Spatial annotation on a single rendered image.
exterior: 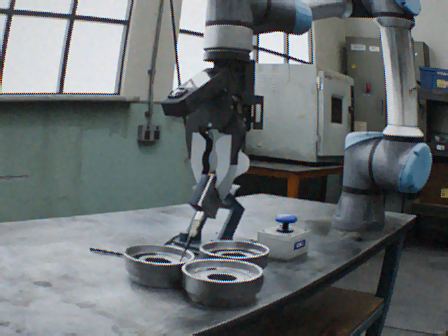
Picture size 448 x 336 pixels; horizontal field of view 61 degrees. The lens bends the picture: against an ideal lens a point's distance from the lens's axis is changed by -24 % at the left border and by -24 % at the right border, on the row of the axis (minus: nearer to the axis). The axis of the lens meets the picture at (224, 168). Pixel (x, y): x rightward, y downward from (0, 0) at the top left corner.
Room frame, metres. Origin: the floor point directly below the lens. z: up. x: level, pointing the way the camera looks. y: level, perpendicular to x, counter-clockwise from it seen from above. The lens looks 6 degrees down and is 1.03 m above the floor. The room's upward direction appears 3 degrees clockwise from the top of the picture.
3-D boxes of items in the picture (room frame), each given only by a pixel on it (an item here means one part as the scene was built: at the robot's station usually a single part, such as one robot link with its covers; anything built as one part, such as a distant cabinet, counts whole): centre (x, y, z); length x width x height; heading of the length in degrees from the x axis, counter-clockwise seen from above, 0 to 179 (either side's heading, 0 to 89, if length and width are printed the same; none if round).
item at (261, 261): (0.71, -0.02, 0.82); 0.10 x 0.10 x 0.04
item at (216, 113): (0.71, 0.00, 1.07); 0.09 x 0.08 x 0.12; 143
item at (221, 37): (0.71, 0.01, 1.15); 0.08 x 0.08 x 0.05
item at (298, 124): (3.24, -0.55, 1.10); 0.62 x 0.61 x 0.65; 141
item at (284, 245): (0.83, -0.12, 0.82); 0.08 x 0.07 x 0.05; 141
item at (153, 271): (0.65, 0.09, 0.82); 0.10 x 0.10 x 0.04
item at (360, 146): (1.08, -0.34, 0.97); 0.13 x 0.12 x 0.14; 32
